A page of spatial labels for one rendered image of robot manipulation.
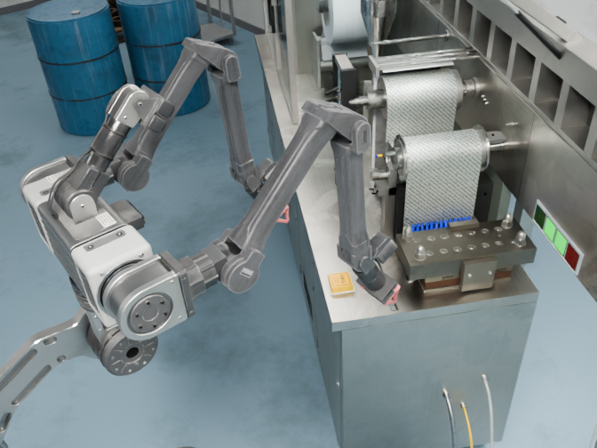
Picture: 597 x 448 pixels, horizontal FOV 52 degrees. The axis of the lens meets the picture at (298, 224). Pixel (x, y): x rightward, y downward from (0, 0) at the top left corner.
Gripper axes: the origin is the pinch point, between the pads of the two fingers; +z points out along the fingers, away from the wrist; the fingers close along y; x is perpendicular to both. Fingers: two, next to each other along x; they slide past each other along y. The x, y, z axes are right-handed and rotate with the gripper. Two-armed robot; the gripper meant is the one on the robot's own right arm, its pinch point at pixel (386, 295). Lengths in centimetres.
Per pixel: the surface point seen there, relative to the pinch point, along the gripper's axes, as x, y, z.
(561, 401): -26, -21, 135
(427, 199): -33.9, 17.2, 10.5
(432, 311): -7.3, -2.7, 22.7
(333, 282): 5.5, 24.1, 11.0
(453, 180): -42.9, 13.4, 8.5
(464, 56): -78, 34, -3
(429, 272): -15.4, 2.4, 14.9
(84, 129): 25, 356, 99
